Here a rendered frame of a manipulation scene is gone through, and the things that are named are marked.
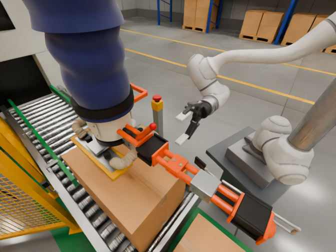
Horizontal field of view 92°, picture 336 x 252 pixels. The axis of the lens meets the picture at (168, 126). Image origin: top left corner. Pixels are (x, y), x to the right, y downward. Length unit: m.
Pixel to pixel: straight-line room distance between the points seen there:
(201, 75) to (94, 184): 0.74
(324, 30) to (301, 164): 0.54
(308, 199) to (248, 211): 1.87
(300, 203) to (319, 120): 1.52
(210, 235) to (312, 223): 1.25
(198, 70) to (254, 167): 0.69
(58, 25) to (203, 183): 0.54
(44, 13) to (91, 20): 0.10
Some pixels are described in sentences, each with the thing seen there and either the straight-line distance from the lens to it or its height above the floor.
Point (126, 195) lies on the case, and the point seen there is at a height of 0.95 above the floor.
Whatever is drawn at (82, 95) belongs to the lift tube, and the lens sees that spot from 0.57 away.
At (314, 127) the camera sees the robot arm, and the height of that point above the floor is 1.26.
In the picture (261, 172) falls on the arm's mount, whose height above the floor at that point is 0.84.
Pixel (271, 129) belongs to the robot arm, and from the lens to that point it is 1.07.
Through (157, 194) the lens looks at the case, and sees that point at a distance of 0.82.
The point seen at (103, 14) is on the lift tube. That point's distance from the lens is 0.50.
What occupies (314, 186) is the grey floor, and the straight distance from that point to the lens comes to 2.50.
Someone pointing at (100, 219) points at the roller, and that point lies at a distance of 1.27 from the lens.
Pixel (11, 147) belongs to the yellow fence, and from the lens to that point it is 1.68.
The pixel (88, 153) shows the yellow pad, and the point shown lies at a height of 1.13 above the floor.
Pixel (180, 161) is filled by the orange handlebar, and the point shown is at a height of 1.25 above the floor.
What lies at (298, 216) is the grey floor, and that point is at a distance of 2.19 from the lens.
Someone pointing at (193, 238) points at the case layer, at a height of 0.54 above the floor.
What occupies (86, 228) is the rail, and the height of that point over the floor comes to 0.60.
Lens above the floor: 1.69
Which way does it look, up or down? 42 degrees down
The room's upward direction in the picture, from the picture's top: straight up
